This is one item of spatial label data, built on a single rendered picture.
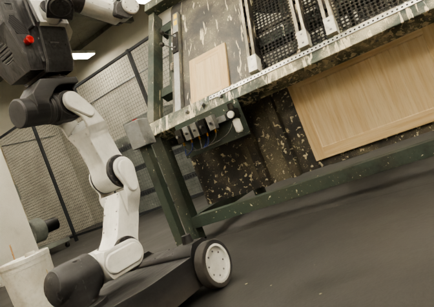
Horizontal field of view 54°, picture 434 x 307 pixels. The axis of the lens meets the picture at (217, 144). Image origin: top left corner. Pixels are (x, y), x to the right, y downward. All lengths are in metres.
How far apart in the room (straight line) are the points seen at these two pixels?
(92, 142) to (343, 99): 1.57
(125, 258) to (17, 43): 0.91
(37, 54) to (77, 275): 0.84
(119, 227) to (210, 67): 1.53
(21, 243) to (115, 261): 4.36
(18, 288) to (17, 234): 3.21
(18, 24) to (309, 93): 1.72
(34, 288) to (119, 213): 1.12
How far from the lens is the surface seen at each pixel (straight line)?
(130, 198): 1.85
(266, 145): 2.91
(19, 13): 1.87
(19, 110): 1.76
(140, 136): 2.82
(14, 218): 6.05
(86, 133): 1.85
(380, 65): 2.71
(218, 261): 1.87
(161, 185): 2.84
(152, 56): 3.45
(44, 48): 1.83
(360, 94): 2.72
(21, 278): 2.83
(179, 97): 3.01
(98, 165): 1.87
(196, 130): 2.70
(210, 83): 2.92
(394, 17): 2.50
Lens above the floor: 0.52
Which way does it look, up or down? 1 degrees up
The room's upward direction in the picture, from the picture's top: 21 degrees counter-clockwise
